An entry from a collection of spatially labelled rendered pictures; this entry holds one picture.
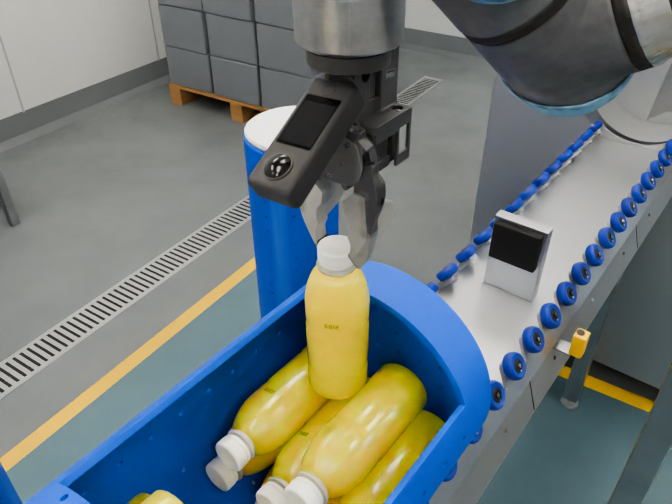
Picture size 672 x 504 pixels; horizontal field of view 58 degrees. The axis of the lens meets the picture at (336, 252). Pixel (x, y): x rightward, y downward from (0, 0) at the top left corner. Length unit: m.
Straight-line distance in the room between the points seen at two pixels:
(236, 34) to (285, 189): 3.51
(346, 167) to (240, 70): 3.50
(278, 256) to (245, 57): 2.51
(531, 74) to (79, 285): 2.57
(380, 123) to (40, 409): 2.01
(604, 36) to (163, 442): 0.60
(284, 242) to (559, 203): 0.67
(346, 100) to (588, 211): 1.07
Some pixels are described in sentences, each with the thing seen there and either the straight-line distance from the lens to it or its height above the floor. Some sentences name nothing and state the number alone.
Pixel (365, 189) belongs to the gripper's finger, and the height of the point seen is 1.40.
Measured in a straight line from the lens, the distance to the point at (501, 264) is 1.19.
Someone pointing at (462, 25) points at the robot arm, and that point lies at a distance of 0.43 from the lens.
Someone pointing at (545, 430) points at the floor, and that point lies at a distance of 2.23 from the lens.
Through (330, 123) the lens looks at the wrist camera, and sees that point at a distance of 0.50.
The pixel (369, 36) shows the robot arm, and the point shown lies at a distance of 0.49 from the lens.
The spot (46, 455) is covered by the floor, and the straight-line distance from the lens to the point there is 2.26.
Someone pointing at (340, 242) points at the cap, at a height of 1.32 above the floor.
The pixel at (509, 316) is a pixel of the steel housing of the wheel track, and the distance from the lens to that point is 1.16.
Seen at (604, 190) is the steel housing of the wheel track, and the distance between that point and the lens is 1.62.
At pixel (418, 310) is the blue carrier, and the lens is 0.68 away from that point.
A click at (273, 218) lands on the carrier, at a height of 0.85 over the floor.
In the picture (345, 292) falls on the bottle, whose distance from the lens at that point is 0.61.
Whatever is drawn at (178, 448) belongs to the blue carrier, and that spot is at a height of 1.06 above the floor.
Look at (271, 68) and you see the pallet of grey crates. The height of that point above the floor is 0.41.
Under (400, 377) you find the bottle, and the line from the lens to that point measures 0.72.
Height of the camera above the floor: 1.67
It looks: 36 degrees down
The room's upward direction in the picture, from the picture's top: straight up
